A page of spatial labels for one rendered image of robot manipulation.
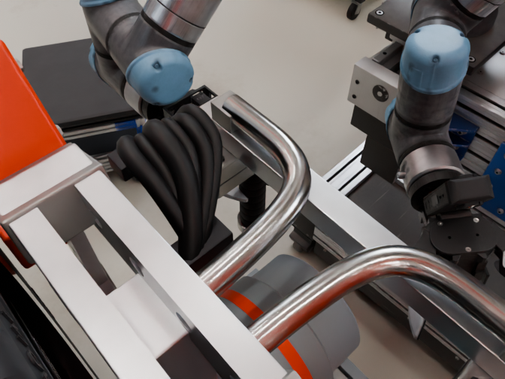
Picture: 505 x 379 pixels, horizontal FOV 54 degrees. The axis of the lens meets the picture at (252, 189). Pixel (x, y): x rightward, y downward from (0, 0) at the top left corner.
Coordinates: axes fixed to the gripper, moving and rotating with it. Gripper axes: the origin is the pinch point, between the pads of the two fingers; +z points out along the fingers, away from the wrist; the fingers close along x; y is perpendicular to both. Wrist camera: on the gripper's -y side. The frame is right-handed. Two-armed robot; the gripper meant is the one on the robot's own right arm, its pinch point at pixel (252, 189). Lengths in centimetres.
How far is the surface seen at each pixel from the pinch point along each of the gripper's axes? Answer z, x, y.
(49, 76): -103, 7, -49
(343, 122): -48, 89, -83
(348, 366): 16, 18, -75
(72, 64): -104, 15, -49
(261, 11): -123, 116, -83
